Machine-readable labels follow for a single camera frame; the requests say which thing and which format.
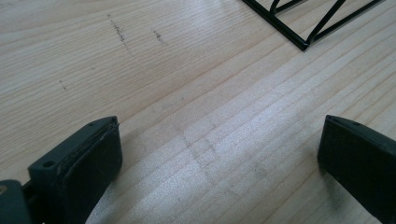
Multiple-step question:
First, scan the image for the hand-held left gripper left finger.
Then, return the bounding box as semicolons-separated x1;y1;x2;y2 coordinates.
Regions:
21;116;123;224

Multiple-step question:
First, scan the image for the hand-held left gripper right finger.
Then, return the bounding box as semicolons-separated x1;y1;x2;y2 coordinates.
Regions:
317;114;396;224

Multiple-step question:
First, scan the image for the black wire rack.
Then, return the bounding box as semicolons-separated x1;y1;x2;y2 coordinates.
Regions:
241;0;387;52

